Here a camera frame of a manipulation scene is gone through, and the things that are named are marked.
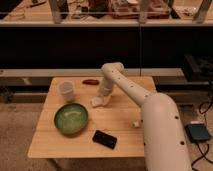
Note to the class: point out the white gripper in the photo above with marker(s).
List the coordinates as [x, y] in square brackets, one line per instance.
[105, 89]

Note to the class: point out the white sponge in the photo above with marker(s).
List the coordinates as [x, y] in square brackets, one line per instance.
[98, 101]

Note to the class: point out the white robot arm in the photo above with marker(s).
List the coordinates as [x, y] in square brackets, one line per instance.
[165, 147]

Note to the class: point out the green ceramic bowl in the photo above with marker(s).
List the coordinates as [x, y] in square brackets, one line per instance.
[71, 118]

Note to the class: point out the dark red object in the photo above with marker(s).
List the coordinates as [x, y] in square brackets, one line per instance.
[91, 82]

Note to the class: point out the black smartphone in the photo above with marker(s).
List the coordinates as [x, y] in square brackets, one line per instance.
[104, 139]

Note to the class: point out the clear plastic cup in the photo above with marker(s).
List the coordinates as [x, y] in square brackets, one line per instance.
[66, 91]

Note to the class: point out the wooden folding table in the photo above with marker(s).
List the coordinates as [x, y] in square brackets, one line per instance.
[109, 133]

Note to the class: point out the blue foot pedal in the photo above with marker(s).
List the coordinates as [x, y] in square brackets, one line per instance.
[197, 132]

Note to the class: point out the wooden workbench shelf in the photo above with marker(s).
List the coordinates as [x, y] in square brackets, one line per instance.
[107, 12]

